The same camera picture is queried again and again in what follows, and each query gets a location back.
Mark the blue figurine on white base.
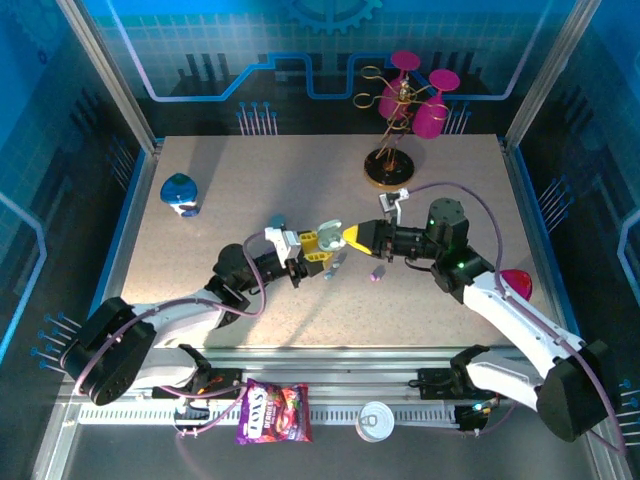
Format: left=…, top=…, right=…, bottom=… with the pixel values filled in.
left=159, top=172, right=200, bottom=219

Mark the aluminium enclosure frame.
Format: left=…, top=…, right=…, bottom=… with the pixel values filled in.
left=29, top=0, right=634, bottom=480

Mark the purple candy bag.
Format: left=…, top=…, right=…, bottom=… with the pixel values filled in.
left=234, top=378, right=314, bottom=446

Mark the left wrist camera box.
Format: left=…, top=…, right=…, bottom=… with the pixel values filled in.
left=263, top=225, right=301, bottom=262

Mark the gold wire glass rack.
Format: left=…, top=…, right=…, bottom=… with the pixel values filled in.
left=352, top=64, right=417, bottom=189

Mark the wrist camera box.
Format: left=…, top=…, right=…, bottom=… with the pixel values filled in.
left=263, top=225, right=301, bottom=262
left=378, top=186, right=412, bottom=227

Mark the white slotted cable duct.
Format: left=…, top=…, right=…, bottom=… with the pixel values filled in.
left=78, top=403, right=459, bottom=427

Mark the pink plastic cup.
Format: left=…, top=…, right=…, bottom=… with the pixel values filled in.
left=498, top=268, right=534, bottom=302

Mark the pink wine glass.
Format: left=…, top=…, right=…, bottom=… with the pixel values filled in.
left=410, top=68, right=461, bottom=140
left=377, top=49, right=422, bottom=121

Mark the pale mint earbud charging case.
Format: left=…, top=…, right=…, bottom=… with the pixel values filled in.
left=316, top=218, right=347, bottom=255

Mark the small circuit board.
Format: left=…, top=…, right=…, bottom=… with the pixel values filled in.
left=453, top=399, right=496, bottom=432
left=173, top=394, right=212, bottom=426

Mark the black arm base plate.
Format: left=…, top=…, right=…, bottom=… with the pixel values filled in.
left=417, top=367, right=510, bottom=401
left=151, top=368, right=247, bottom=401

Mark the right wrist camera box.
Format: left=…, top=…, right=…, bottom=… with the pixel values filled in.
left=378, top=186, right=412, bottom=227

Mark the silver tin can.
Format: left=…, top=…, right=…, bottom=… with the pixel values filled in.
left=354, top=400, right=396, bottom=444

